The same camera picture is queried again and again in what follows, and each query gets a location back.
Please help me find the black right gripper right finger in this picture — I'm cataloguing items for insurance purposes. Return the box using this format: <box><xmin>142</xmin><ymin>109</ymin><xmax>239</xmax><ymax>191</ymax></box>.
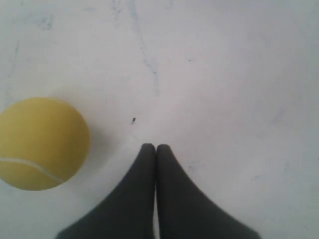
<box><xmin>156</xmin><ymin>144</ymin><xmax>260</xmax><ymax>239</ymax></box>

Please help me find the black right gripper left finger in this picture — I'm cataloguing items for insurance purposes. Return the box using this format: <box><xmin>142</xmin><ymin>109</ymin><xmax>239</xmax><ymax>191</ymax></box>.
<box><xmin>56</xmin><ymin>143</ymin><xmax>156</xmax><ymax>239</ymax></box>

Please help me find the yellow tennis ball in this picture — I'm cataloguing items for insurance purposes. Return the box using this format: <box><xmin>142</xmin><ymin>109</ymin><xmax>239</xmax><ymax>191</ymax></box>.
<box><xmin>0</xmin><ymin>97</ymin><xmax>90</xmax><ymax>191</ymax></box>

